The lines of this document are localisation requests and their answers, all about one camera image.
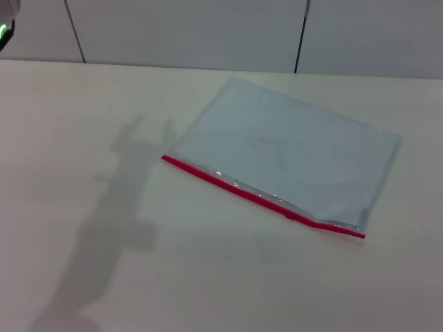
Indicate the clear document bag red zipper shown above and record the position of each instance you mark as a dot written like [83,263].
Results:
[284,152]

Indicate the red zipper slider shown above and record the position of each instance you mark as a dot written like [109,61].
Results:
[289,216]

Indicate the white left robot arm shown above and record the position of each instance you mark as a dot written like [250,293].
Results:
[6,24]

